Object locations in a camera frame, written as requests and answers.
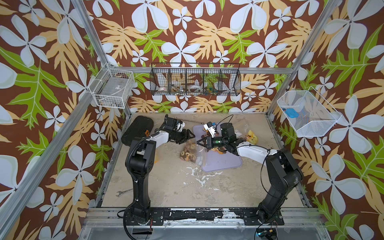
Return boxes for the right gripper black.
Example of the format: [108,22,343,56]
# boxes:
[196,136,229,149]

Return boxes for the ziploc bag with brown items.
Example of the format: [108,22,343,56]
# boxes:
[180,139,207,166]

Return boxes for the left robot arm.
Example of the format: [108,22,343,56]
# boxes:
[122,115,195,224]

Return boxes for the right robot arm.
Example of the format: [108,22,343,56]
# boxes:
[197,122,304,224]

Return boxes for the pile of poured cookies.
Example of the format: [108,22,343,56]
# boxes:
[210,147,227,155]

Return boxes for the ziploc bag right with yellow toy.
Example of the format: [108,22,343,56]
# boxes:
[235,130,259,145]

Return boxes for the metal rod tool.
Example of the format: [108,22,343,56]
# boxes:
[182,120,204,125]

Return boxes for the lavender plastic tray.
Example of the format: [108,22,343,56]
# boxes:
[193,125,243,173]

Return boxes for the black hard case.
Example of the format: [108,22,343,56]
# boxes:
[121,116,154,146]

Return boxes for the small metal wrench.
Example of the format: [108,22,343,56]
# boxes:
[116,189,133,197]

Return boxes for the blue object in basket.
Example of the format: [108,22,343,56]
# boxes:
[284,108,300,119]

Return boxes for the white mesh basket right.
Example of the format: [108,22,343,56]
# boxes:
[277,87,342,138]

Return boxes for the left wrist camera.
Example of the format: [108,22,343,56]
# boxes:
[174,119,185,132]

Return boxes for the black wire basket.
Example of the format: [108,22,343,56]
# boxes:
[149,63,242,96]

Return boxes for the white wire basket left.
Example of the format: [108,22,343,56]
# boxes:
[88,64,136,109]

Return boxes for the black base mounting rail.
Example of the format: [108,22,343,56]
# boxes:
[117,208,285,227]

